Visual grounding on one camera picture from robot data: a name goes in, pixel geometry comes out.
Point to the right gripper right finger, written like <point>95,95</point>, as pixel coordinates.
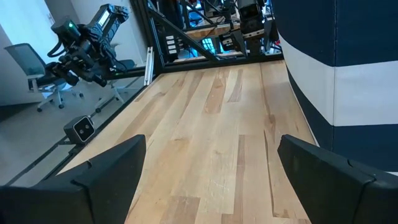
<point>335,193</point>

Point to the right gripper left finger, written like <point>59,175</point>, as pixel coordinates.
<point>93,193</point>

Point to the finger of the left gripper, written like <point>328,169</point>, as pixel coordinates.
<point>99,81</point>
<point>63,74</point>

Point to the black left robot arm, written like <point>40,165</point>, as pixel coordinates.
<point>90,31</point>

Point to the navy white striped fabric basket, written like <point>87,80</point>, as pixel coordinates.
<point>357,93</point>

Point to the grey mesh office chair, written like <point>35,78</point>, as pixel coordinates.
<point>23,59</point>
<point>126,64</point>

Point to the silver aluminium extrusion bar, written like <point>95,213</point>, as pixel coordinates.
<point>149,67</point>

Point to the background wooden table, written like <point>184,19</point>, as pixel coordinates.
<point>214,31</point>

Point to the black background robot gripper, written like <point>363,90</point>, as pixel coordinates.
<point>252,18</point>

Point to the black table-level camera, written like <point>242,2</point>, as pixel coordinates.
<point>79,130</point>

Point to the black labelled switch box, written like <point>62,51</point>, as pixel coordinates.
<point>174,53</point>

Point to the black aluminium rig frame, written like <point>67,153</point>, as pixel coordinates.
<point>224,63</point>

